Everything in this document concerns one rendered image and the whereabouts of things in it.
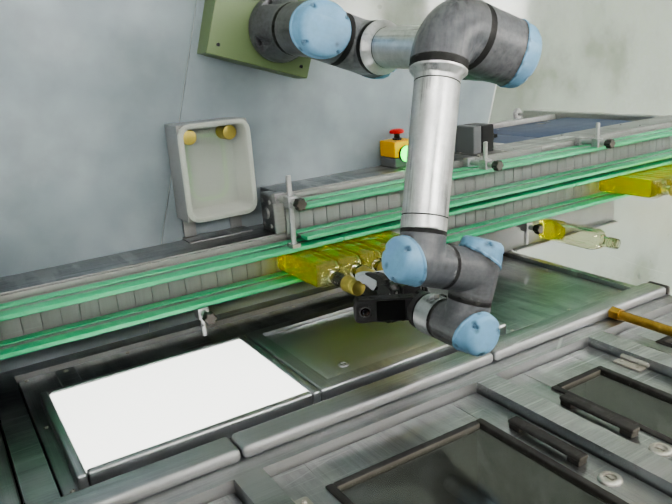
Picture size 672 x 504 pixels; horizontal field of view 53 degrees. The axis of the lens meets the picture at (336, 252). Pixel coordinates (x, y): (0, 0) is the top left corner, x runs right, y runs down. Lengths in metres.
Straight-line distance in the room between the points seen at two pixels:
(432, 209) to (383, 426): 0.40
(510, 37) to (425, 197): 0.31
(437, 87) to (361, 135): 0.79
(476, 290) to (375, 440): 0.31
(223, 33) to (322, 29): 0.26
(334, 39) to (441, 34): 0.40
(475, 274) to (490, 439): 0.28
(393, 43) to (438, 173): 0.43
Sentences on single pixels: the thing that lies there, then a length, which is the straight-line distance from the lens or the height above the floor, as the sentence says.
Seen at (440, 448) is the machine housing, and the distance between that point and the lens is 1.18.
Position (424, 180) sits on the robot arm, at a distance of 1.07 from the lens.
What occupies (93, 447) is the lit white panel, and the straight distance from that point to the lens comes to 1.22.
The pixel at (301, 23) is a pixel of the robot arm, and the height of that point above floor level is 1.03.
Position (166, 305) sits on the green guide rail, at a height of 0.91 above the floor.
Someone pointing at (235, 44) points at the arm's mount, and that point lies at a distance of 1.63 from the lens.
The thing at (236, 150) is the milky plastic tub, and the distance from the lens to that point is 1.66.
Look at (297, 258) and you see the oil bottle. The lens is 1.54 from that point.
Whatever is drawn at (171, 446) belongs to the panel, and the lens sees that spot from 1.17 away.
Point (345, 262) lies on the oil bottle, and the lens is 1.49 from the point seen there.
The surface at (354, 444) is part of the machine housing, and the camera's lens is 1.19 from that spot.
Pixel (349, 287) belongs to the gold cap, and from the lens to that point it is 1.39.
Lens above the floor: 2.30
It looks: 55 degrees down
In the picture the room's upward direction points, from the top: 111 degrees clockwise
